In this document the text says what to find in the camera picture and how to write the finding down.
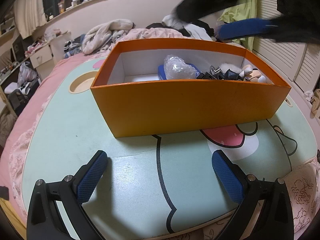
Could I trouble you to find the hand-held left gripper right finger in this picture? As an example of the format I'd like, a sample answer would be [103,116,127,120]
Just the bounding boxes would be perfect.
[211,149,294,240]

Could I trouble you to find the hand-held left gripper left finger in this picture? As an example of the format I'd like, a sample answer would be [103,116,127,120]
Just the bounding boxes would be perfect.
[26,150,109,240]

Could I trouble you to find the small plush doll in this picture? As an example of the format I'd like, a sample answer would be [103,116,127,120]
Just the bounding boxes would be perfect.
[239,64,267,83]

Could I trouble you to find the black binder clip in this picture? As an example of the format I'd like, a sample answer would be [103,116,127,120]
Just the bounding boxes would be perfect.
[196,65,225,80]

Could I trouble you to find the bubble-wrapped item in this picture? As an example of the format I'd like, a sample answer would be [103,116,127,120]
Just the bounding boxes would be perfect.
[164,54,198,80]

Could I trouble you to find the orange cardboard box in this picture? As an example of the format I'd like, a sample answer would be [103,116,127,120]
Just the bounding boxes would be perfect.
[90,38,292,138]

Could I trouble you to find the blue plastic case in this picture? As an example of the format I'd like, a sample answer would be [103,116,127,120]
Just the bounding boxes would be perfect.
[157,63,202,80]

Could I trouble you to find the mint cartoon print desktop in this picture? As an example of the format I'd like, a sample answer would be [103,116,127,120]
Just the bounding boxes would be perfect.
[21,56,318,234]

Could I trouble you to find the light green cloth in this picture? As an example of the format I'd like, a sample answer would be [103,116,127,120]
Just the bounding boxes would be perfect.
[216,0,258,53]

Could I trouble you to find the white garment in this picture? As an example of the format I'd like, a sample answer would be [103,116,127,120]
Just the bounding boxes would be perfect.
[162,14,213,40]

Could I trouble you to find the white louvered closet doors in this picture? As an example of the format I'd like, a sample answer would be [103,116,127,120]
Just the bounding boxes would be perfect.
[246,0,320,97]

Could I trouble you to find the black garment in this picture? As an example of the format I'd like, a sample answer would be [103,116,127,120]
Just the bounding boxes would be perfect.
[145,20,216,40]

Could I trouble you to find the cream crumpled cloth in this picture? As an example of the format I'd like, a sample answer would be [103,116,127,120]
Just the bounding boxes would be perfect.
[304,89,320,120]

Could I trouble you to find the beige fleece garment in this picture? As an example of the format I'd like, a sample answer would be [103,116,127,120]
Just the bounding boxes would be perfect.
[82,19,135,55]

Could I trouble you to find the white plastic bag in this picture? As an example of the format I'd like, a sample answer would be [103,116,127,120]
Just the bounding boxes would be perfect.
[17,61,39,88]

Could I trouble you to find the white drawer unit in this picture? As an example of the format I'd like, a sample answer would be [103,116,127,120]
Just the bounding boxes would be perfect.
[29,39,65,68]

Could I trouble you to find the cream curtain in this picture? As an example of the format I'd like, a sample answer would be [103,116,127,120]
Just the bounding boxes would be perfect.
[13,0,47,39]

